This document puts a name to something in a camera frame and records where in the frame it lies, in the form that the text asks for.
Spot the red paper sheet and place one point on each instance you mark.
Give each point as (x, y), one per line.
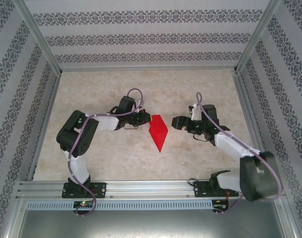
(158, 134)

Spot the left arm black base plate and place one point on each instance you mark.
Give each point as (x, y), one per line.
(100, 189)

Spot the aluminium mounting rail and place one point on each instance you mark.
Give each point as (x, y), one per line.
(151, 188)

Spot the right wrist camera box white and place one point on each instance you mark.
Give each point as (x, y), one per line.
(196, 114)

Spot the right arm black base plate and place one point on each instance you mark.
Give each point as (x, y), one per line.
(200, 189)

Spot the aluminium frame post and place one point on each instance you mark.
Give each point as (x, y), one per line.
(254, 37)
(39, 37)

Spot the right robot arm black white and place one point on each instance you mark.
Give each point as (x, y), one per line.
(257, 178)

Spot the grey metal panel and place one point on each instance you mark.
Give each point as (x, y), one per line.
(151, 223)

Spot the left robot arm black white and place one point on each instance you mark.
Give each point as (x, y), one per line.
(76, 134)

